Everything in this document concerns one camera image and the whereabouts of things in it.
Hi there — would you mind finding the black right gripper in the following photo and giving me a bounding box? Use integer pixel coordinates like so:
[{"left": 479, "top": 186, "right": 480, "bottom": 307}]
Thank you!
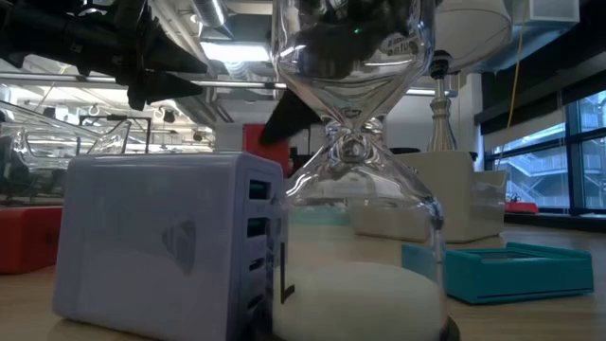
[{"left": 258, "top": 0, "right": 430, "bottom": 146}]

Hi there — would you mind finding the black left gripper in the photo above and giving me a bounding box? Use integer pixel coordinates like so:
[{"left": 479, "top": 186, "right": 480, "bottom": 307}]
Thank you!
[{"left": 111, "top": 0, "right": 209, "bottom": 113}]

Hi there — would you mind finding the lavender wall charger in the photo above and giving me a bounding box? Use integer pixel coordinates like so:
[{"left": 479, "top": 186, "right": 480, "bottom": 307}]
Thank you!
[{"left": 51, "top": 152, "right": 288, "bottom": 341}]

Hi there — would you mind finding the large hourglass white sand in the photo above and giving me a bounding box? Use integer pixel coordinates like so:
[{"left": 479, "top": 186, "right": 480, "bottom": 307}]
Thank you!
[{"left": 270, "top": 0, "right": 461, "bottom": 341}]

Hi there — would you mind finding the large red wall charger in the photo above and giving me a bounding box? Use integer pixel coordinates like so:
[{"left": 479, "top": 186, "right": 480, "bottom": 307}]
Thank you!
[{"left": 0, "top": 205, "right": 64, "bottom": 276}]

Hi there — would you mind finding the teal box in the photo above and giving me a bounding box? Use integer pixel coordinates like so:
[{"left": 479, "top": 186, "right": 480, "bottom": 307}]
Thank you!
[{"left": 401, "top": 242, "right": 596, "bottom": 307}]

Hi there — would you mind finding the green translucent plastic tray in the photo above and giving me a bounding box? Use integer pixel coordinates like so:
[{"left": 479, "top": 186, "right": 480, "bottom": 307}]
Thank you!
[{"left": 286, "top": 204, "right": 354, "bottom": 228}]

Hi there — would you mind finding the clear plastic tray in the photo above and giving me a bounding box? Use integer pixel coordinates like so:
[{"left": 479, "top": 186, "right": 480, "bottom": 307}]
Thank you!
[{"left": 0, "top": 98, "right": 134, "bottom": 208}]

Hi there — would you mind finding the white shade table lamp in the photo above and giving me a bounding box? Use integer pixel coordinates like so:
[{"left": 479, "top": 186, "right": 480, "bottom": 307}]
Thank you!
[{"left": 425, "top": 0, "right": 515, "bottom": 153}]

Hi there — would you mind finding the red toolbox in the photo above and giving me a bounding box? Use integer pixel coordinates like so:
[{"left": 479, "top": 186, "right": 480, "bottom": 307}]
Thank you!
[{"left": 504, "top": 200, "right": 541, "bottom": 216}]

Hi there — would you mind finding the white ceiling box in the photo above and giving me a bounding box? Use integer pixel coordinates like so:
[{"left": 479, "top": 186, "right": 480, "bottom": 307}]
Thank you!
[{"left": 513, "top": 0, "right": 581, "bottom": 27}]

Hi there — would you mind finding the yellow hanging cable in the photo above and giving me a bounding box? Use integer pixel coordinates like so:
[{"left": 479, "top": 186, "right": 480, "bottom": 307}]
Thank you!
[{"left": 506, "top": 23, "right": 527, "bottom": 132}]

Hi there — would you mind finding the black table frame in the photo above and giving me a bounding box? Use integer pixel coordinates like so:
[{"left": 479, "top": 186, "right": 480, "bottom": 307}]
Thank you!
[{"left": 501, "top": 211, "right": 606, "bottom": 234}]

